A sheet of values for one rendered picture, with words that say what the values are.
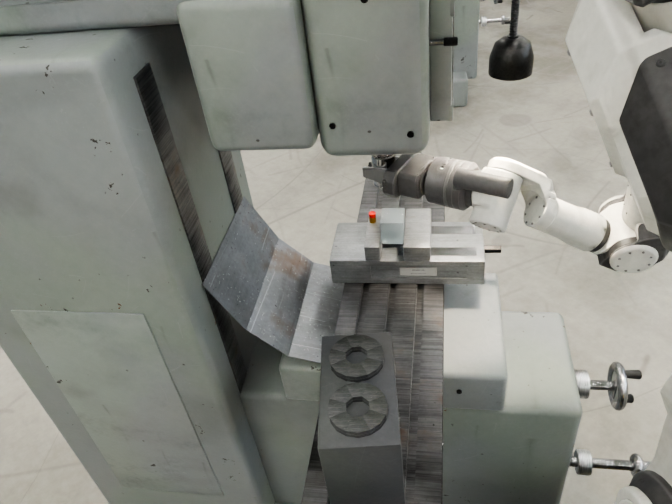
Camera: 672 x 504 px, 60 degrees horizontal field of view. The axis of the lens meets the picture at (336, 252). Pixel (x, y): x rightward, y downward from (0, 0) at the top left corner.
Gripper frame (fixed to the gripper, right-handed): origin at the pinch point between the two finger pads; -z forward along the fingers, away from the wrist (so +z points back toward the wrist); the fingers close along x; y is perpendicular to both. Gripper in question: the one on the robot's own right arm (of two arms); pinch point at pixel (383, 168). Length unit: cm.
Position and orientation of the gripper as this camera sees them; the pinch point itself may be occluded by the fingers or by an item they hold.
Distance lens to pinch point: 115.6
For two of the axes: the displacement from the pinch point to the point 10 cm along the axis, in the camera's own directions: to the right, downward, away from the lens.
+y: 1.2, 7.8, 6.2
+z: 8.3, 2.6, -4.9
